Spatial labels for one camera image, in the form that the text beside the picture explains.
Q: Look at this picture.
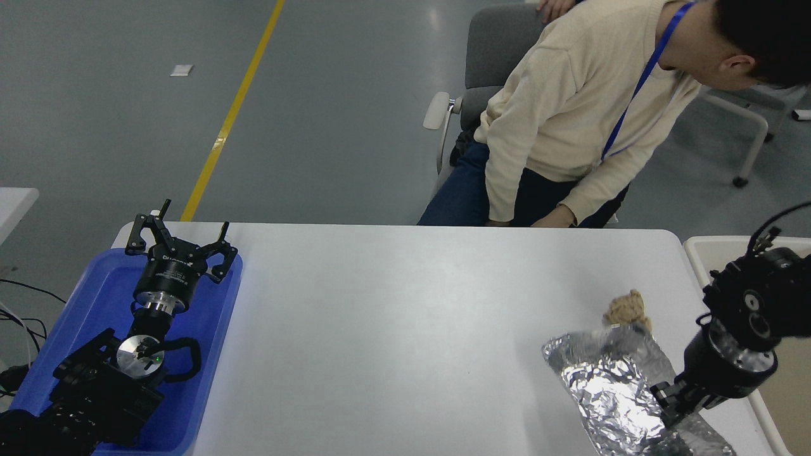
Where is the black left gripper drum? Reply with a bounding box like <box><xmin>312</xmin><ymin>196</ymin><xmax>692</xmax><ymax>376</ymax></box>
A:
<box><xmin>134</xmin><ymin>246</ymin><xmax>208</xmax><ymax>303</ymax></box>

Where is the person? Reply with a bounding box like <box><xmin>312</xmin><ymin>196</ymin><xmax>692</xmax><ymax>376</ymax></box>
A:
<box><xmin>417</xmin><ymin>0</ymin><xmax>811</xmax><ymax>229</ymax></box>

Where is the thin black cable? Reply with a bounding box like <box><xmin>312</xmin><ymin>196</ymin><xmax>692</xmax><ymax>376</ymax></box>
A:
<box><xmin>0</xmin><ymin>309</ymin><xmax>49</xmax><ymax>355</ymax></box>
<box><xmin>0</xmin><ymin>279</ymin><xmax>67</xmax><ymax>305</ymax></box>

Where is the white frame chair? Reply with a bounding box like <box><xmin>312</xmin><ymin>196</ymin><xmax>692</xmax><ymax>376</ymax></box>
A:
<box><xmin>700</xmin><ymin>85</ymin><xmax>811</xmax><ymax>187</ymax></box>

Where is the large pale bin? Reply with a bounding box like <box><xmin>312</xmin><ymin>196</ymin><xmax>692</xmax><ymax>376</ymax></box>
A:
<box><xmin>683</xmin><ymin>236</ymin><xmax>811</xmax><ymax>456</ymax></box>

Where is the person's left hand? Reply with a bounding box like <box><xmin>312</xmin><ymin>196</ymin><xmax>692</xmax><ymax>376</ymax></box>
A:
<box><xmin>531</xmin><ymin>205</ymin><xmax>577</xmax><ymax>228</ymax></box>

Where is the crumpled tan paper ball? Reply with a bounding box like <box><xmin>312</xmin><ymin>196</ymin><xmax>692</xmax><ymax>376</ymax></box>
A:
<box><xmin>603</xmin><ymin>289</ymin><xmax>653</xmax><ymax>333</ymax></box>

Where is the black jacket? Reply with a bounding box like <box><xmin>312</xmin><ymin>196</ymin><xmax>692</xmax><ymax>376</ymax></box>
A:
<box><xmin>449</xmin><ymin>125</ymin><xmax>489</xmax><ymax>167</ymax></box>

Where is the blue plastic tray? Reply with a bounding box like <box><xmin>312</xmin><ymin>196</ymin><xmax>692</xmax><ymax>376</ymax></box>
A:
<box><xmin>10</xmin><ymin>248</ymin><xmax>245</xmax><ymax>455</ymax></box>

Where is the foil plate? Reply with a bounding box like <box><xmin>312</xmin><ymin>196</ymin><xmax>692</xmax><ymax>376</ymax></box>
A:
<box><xmin>542</xmin><ymin>326</ymin><xmax>737</xmax><ymax>456</ymax></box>

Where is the white cable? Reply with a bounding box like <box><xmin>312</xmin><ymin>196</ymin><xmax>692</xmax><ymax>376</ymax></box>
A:
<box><xmin>0</xmin><ymin>303</ymin><xmax>34</xmax><ymax>368</ymax></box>

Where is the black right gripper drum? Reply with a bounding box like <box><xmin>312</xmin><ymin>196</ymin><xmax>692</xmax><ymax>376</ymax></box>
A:
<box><xmin>677</xmin><ymin>328</ymin><xmax>776</xmax><ymax>401</ymax></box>

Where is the white side table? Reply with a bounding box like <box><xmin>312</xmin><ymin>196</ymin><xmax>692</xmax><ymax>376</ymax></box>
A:
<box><xmin>0</xmin><ymin>187</ymin><xmax>40</xmax><ymax>244</ymax></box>

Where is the person's hand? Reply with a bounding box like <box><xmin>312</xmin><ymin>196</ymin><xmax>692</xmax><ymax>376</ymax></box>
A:
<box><xmin>537</xmin><ymin>0</ymin><xmax>576</xmax><ymax>24</ymax></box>

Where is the grey white office chair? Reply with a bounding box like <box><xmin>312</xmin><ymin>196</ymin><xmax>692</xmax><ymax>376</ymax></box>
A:
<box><xmin>423</xmin><ymin>3</ymin><xmax>552</xmax><ymax>197</ymax></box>

